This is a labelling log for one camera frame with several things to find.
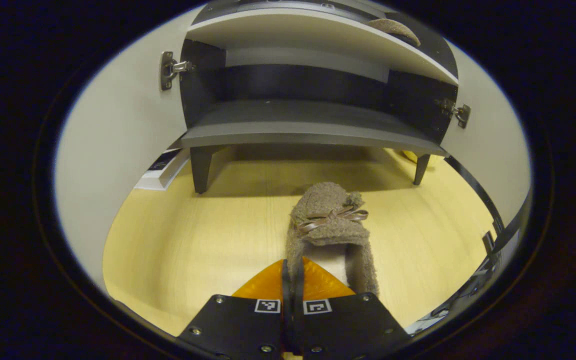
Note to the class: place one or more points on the brown fuzzy shoe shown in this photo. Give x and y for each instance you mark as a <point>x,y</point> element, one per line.
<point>328,230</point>
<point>395,30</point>

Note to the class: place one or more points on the metal door hinge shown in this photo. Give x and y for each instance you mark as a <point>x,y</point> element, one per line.
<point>170,70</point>
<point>455,111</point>

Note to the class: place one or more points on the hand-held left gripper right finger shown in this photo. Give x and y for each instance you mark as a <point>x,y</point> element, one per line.
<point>299,285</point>

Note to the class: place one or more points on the blue cover book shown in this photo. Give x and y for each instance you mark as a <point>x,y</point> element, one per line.
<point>163,161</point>

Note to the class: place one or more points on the grey shoe cabinet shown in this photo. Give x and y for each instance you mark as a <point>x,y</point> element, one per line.
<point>308,117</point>

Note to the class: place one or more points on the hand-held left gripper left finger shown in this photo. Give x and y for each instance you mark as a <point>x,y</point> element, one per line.
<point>286,285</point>

